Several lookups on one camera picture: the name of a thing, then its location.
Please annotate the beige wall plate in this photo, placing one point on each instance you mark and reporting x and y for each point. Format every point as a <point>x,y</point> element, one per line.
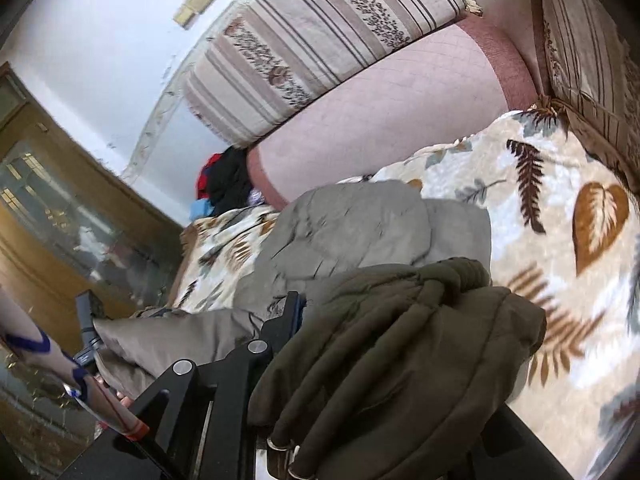
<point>195,5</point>

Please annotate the grey patterned cloth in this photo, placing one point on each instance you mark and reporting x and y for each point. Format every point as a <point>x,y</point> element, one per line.
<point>255,196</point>

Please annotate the long striped floral cushion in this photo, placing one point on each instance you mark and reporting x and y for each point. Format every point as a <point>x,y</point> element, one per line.
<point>310,45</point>

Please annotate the light blue cloth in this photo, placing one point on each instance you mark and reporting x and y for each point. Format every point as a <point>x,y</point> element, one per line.
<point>204,209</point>

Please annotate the pink brown sofa armrest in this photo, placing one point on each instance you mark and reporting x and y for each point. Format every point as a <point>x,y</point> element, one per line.
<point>500,10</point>

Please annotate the leaf print blanket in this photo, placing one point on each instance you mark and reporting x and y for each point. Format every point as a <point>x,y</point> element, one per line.
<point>500,185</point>

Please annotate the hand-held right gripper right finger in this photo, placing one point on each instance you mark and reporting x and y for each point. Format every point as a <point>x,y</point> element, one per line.
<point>525,450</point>

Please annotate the olive quilted hooded jacket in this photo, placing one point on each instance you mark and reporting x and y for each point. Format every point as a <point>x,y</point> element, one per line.
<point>400,360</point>

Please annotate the black and red clothes pile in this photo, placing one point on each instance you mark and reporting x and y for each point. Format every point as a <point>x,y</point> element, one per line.
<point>230,180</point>

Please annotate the pink sofa bolster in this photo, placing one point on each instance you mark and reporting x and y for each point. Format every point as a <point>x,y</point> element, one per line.
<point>390,110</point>

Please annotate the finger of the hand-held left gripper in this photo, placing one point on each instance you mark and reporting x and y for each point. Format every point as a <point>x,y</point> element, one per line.
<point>89,327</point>

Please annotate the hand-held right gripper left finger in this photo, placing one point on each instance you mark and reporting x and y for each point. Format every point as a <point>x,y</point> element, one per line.
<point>299,312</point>

